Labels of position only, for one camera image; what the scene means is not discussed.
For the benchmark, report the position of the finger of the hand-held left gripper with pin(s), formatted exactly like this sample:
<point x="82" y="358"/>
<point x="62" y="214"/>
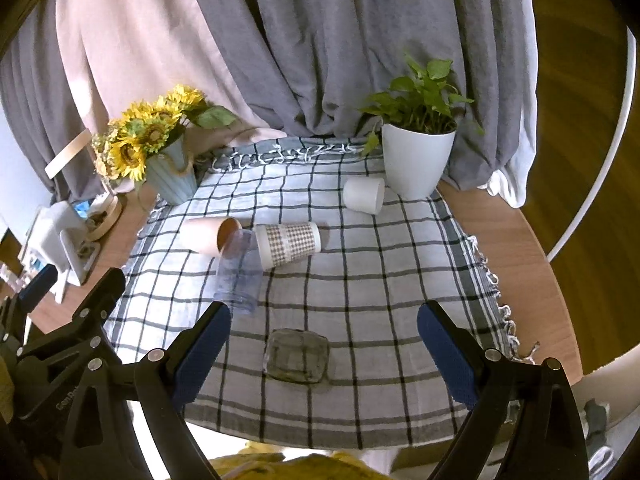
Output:
<point x="39" y="280"/>
<point x="102" y="292"/>

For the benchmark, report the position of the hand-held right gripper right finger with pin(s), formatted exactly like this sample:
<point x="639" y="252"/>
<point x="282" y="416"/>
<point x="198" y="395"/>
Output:
<point x="447" y="360"/>

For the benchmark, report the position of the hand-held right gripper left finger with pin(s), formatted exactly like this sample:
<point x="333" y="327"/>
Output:
<point x="202" y="360"/>

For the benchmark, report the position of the clear plastic cup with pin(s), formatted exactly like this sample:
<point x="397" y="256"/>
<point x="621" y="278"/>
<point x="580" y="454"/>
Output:
<point x="240" y="275"/>

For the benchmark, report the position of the square clear glass cup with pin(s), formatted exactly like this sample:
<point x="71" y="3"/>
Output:
<point x="296" y="357"/>

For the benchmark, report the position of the beige paper cup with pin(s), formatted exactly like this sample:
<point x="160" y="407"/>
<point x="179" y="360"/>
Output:
<point x="202" y="235"/>

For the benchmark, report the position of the brown checked paper cup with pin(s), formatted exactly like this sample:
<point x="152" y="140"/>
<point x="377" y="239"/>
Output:
<point x="290" y="245"/>

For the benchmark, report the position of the plain white cup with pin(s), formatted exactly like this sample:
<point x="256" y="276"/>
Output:
<point x="362" y="195"/>

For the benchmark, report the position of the white desk device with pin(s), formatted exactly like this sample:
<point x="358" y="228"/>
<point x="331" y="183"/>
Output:
<point x="57" y="232"/>

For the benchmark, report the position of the round wooden base ornament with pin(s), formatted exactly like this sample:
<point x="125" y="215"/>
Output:
<point x="107" y="217"/>

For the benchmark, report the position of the checked grey white tablecloth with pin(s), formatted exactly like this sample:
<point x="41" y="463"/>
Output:
<point x="375" y="285"/>

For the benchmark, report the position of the yellow garment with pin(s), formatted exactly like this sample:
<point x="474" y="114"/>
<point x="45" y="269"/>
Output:
<point x="260" y="465"/>

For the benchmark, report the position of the ribbed blue vase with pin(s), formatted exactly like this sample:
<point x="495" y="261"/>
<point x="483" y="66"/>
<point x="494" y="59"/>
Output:
<point x="175" y="180"/>

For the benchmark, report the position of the yellow sunflower bouquet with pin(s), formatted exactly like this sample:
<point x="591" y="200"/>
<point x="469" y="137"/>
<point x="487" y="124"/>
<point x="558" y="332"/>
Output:
<point x="145" y="130"/>

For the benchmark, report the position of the white plant pot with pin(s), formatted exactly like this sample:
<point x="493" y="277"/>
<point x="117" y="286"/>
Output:
<point x="417" y="165"/>

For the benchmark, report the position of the white hoop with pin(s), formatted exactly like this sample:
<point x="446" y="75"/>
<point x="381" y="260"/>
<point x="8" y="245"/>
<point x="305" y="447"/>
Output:
<point x="607" y="160"/>

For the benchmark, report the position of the white curtain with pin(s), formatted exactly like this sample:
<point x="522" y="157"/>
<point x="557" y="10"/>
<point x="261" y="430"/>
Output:
<point x="525" y="110"/>

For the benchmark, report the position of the pink curtain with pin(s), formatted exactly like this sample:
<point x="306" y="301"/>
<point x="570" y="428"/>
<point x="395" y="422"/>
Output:
<point x="150" y="35"/>

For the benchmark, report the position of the green leafy plant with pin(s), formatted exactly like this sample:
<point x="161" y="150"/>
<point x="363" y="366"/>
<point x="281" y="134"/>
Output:
<point x="425" y="95"/>

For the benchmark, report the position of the grey curtain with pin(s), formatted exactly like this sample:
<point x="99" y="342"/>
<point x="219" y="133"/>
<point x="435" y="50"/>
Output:
<point x="350" y="35"/>

